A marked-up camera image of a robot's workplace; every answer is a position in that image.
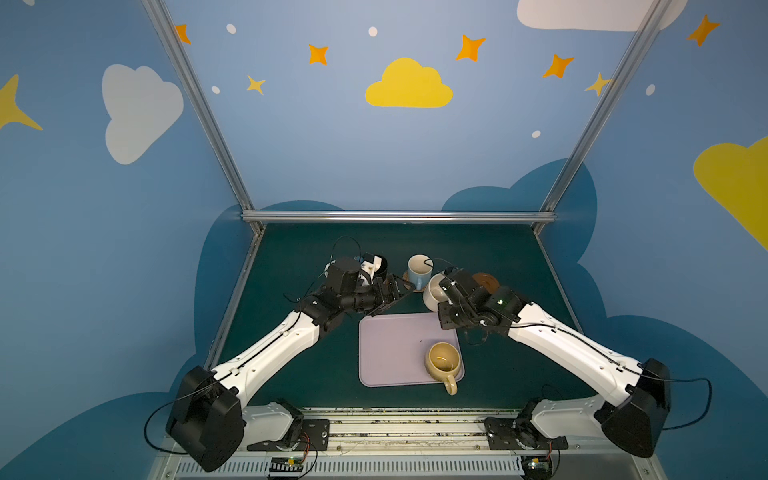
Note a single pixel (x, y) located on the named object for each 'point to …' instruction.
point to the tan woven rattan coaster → (405, 276)
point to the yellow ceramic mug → (442, 361)
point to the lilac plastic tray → (392, 348)
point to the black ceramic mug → (381, 273)
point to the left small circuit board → (286, 464)
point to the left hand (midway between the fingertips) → (406, 290)
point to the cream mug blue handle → (420, 268)
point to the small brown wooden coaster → (487, 280)
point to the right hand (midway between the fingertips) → (446, 309)
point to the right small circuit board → (537, 467)
